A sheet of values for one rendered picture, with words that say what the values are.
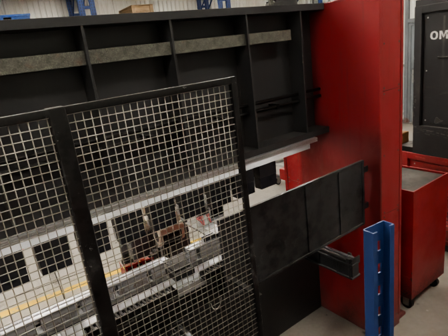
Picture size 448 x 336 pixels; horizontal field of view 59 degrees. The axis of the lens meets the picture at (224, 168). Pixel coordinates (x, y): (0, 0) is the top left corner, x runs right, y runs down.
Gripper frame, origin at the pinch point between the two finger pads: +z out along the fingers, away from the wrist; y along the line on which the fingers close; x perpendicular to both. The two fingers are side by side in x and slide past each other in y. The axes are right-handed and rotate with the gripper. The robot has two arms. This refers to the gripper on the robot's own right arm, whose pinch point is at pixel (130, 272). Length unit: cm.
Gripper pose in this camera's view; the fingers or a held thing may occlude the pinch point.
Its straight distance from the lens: 282.9
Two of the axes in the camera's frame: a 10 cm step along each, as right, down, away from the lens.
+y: 4.4, -0.8, -8.9
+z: 2.4, 9.7, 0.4
